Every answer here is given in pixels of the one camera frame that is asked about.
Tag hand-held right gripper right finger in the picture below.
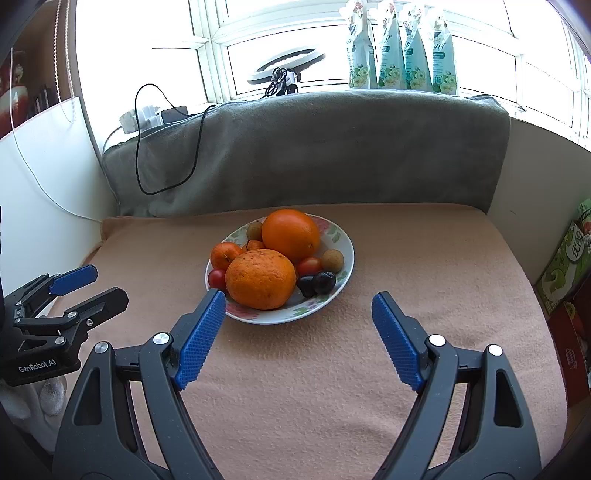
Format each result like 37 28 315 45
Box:
372 291 542 480

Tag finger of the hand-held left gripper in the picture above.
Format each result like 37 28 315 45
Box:
15 286 129 357
6 264 99 320

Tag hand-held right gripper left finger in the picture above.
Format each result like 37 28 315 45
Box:
53 288 227 480

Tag white floral plate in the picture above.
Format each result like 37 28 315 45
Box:
205 213 355 325

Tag large mandarin orange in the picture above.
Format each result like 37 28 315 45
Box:
225 248 297 310

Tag person's left hand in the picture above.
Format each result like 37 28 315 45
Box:
0 374 70 437

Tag beige blanket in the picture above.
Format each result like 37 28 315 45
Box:
48 203 568 480

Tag big smooth orange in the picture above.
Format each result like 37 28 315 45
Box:
261 209 321 264

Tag white power strip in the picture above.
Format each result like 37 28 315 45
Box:
119 105 162 134

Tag red printed box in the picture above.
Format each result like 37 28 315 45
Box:
547 300 591 407

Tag green printed box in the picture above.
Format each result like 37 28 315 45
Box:
536 198 591 319

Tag black flat device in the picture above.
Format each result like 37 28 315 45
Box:
159 105 189 124

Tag grey blanket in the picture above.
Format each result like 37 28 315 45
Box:
102 89 512 217

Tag wooden bookshelf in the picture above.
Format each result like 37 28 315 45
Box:
0 0 86 134

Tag thin white cable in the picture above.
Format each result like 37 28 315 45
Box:
9 111 105 224

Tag white beaded blind cord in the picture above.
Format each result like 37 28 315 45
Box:
54 0 78 124

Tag white window frame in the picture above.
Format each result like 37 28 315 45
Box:
189 0 591 139

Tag black coiled cable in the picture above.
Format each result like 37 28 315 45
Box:
264 67 301 97

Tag white ring light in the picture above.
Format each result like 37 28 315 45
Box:
247 48 352 86

